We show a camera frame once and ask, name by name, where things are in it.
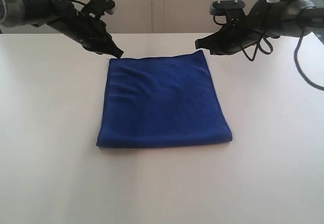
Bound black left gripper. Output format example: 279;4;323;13
49;10;124;59

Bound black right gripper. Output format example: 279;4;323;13
195;18;261;55

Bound blue microfiber towel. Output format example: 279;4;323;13
96;50;233;148

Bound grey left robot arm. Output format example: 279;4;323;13
1;0;123;58

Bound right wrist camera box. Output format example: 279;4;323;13
209;0;246;26

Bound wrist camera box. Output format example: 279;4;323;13
81;0;116;19
209;0;246;26

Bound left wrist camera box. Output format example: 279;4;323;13
81;0;116;19

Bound black right camera cable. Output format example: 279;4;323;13
212;0;324;92

